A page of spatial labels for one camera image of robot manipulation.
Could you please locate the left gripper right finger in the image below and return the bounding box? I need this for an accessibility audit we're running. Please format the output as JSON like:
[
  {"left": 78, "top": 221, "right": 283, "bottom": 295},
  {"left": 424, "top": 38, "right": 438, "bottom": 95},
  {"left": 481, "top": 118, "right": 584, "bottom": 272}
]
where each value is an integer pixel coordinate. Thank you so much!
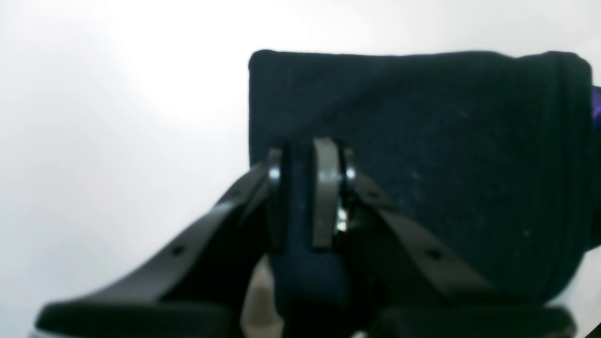
[{"left": 313, "top": 138, "right": 576, "bottom": 334}]

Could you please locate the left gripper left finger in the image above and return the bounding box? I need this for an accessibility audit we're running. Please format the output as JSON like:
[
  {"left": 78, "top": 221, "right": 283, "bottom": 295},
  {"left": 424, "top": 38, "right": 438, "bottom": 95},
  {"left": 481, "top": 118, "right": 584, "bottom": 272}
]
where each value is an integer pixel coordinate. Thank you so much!
[{"left": 36, "top": 148, "right": 284, "bottom": 334}]

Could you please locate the black t-shirt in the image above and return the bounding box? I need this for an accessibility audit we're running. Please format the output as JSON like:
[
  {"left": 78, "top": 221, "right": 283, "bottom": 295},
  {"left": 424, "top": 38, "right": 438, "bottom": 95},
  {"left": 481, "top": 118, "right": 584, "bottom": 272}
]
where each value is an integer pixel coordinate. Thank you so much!
[{"left": 249, "top": 51, "right": 600, "bottom": 338}]

